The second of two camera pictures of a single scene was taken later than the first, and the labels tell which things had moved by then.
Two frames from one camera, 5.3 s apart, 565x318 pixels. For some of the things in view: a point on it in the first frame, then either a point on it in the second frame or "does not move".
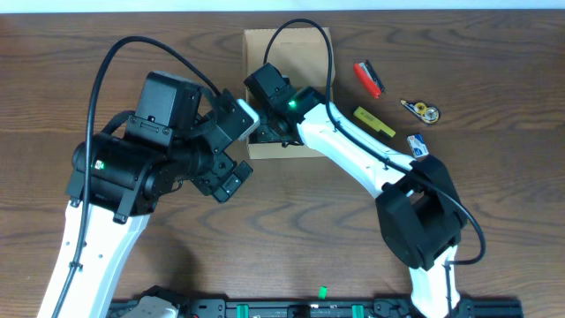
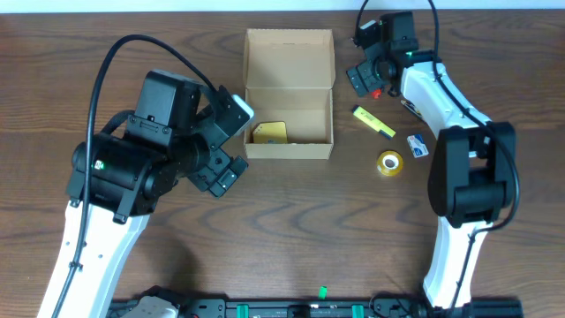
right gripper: [268, 131] → [365, 78]
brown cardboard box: [299, 54] does not move
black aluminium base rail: [332, 308] does not move
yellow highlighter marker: [373, 121] does not move
